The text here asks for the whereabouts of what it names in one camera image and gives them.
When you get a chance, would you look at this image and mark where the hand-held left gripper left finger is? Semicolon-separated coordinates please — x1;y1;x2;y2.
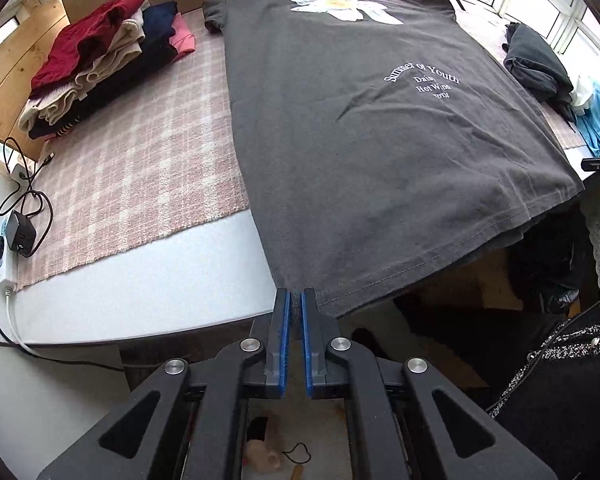
36;287;292;480

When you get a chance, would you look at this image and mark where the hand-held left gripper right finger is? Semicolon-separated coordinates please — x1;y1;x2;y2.
301;287;558;480

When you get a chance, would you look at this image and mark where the white power strip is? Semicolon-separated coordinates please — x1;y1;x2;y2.
0;162;28;297

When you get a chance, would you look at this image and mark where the black charger adapter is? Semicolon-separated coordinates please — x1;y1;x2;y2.
6;210;37;258

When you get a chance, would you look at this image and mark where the black floor cable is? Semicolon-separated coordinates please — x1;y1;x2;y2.
0;290;126;373

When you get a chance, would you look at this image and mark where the white plastic bag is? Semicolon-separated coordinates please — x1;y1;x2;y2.
570;75;596;113

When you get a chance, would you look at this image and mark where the white power cable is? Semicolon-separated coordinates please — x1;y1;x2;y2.
2;285;36;353

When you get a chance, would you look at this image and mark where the person's black tweed jacket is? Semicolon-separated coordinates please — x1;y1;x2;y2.
485;302;600;480

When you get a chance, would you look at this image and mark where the cream knitted sweater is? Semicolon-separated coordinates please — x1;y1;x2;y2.
19;7;146;133

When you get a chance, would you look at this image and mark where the knotty wooden panel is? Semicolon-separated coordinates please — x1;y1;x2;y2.
0;0;71;161

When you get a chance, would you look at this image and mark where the pink plaid blanket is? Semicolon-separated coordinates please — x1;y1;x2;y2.
15;5;600;293

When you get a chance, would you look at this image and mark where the red knitted sweater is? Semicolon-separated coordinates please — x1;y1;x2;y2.
30;0;151;98

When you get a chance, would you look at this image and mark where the grey printed t-shirt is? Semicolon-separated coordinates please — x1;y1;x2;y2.
201;0;586;318

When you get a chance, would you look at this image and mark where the light blue garment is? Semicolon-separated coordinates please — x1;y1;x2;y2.
575;82;600;158

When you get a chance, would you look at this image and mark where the dark grey folded garment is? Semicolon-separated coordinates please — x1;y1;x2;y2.
502;22;578;123

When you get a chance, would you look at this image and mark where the pink folded garment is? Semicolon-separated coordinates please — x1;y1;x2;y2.
167;12;197;58

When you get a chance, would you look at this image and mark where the navy folded garment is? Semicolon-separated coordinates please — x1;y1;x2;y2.
28;1;178;140

